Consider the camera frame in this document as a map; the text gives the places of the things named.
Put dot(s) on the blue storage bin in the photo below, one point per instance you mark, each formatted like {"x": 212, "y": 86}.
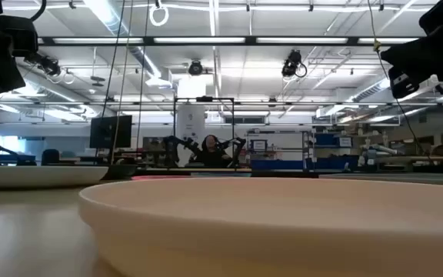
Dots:
{"x": 331, "y": 139}
{"x": 337, "y": 163}
{"x": 277, "y": 164}

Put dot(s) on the pink plastic plate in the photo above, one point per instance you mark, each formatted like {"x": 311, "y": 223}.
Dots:
{"x": 156, "y": 177}

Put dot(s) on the black aluminium table frame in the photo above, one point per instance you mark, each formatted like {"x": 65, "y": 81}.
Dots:
{"x": 283, "y": 174}

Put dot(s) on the black computer monitor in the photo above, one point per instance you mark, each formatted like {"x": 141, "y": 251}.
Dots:
{"x": 110, "y": 132}

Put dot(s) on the white plastic plate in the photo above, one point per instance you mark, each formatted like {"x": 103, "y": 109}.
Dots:
{"x": 33, "y": 177}

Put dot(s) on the beige plastic plate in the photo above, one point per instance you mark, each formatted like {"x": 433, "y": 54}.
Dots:
{"x": 244, "y": 231}

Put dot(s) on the black workstation frame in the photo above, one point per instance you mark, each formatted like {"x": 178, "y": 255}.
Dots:
{"x": 204, "y": 99}

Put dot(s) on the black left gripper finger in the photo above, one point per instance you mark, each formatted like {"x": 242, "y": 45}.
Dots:
{"x": 19, "y": 36}

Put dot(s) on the white pillar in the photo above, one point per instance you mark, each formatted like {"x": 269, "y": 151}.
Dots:
{"x": 190, "y": 119}

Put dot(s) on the grey plastic plate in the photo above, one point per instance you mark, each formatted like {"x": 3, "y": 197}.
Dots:
{"x": 398, "y": 179}

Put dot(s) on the black background robot arm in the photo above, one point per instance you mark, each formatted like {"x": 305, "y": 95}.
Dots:
{"x": 175, "y": 148}
{"x": 237, "y": 148}

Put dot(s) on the grey-blue plastic plate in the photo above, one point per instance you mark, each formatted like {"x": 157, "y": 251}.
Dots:
{"x": 221, "y": 174}

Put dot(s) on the framed white sign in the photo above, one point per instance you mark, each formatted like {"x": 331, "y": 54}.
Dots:
{"x": 258, "y": 145}

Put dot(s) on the black LED light bar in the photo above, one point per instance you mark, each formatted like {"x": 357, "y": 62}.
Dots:
{"x": 198, "y": 40}

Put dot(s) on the dark office chair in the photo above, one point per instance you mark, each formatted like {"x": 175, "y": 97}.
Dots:
{"x": 50, "y": 157}

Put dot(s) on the silver air duct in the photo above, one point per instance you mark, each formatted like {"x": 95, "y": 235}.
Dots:
{"x": 110, "y": 17}

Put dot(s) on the black mounted camera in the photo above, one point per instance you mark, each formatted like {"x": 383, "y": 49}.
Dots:
{"x": 48, "y": 65}
{"x": 291, "y": 63}
{"x": 195, "y": 68}

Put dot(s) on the person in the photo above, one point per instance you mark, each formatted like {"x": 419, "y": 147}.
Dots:
{"x": 210, "y": 152}

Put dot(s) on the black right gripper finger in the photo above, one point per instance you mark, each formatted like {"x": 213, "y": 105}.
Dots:
{"x": 414, "y": 57}

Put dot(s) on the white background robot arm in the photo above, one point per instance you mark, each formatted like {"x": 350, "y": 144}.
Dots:
{"x": 377, "y": 150}

